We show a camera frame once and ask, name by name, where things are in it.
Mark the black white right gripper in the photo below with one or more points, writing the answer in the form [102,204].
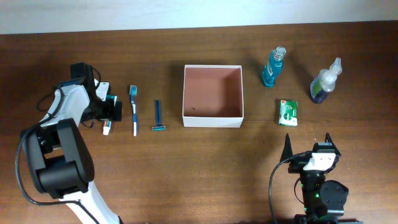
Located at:
[298,163]

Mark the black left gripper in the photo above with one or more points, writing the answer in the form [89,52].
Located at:
[110,114]

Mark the teal white toothpaste tube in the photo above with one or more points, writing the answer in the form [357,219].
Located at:
[107,123]

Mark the blue white toothbrush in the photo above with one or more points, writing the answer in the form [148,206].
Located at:
[133,93]

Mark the blue disposable razor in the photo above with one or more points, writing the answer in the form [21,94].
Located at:
[159,126]

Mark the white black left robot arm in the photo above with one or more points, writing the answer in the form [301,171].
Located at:
[58,159]

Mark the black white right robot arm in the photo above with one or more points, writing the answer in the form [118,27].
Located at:
[323,200]

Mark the green Dettol soap bar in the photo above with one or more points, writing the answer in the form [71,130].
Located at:
[288,113]

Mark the clear purple foam soap bottle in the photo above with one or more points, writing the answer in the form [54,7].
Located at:
[324,83]

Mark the blue mouthwash bottle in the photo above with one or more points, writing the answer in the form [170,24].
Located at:
[274,66]

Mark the white cardboard box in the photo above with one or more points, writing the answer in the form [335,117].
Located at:
[213,96]

